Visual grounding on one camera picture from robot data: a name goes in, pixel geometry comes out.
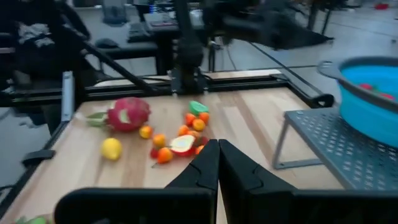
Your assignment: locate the blue collapsible colander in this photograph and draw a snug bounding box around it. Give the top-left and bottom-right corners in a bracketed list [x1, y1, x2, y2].
[317, 55, 398, 149]

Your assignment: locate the black computer mouse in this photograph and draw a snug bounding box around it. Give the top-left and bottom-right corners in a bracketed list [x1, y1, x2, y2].
[95, 37, 121, 50]

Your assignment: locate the small orange pear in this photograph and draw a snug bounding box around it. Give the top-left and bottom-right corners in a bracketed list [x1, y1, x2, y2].
[151, 147, 174, 169]

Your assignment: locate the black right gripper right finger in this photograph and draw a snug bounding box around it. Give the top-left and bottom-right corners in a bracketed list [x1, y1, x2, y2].
[218, 139, 297, 224]

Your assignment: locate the pink dragon fruit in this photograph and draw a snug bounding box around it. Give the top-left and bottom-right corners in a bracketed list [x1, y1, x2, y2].
[85, 96, 152, 133]

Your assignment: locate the yellow lemon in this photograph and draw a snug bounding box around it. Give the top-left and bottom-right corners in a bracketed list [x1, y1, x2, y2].
[100, 137, 123, 161]

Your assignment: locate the silver aluminium extrusion post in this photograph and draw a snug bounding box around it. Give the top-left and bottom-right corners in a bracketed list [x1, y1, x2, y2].
[60, 70, 75, 123]

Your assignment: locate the grey perforated metal shelf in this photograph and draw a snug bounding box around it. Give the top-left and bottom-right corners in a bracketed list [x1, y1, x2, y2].
[272, 107, 398, 191]

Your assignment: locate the person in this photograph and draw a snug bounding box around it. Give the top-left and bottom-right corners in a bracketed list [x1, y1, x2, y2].
[0, 0, 91, 91]

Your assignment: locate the green kiwi half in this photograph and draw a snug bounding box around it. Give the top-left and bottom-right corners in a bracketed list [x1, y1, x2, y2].
[15, 215, 50, 224]

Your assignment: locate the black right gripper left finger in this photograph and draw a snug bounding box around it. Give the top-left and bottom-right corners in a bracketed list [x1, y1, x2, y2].
[164, 139, 220, 191]

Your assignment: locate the grey desk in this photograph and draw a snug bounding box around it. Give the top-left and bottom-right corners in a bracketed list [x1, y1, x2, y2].
[93, 40, 161, 62]

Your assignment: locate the green avocado half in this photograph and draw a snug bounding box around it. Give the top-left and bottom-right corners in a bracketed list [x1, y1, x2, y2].
[188, 100, 210, 116]

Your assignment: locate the black keyboard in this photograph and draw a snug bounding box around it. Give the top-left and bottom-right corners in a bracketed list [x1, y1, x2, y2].
[127, 21, 150, 43]

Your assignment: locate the black table clamp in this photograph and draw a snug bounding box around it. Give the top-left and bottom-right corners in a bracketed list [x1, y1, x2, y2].
[21, 149, 57, 169]
[310, 92, 336, 109]

